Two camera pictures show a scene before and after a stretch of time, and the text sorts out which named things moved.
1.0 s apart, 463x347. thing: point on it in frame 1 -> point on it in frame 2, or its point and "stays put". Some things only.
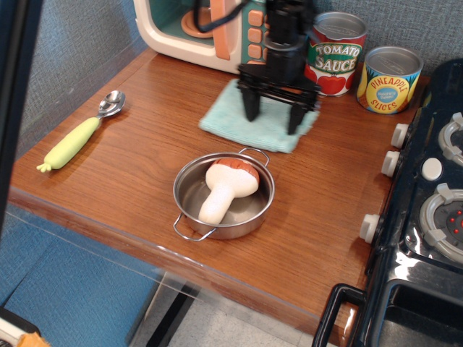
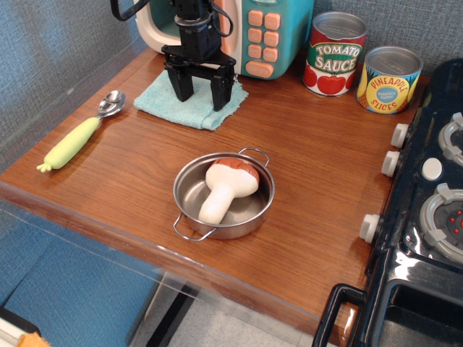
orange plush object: x=31 y=340 stays put
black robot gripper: x=283 y=76 -> x=200 y=52
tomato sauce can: x=333 y=50 stays put
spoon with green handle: x=111 y=103 stays put
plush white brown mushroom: x=228 y=178 stays put
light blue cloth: x=270 y=129 -> x=160 y=100
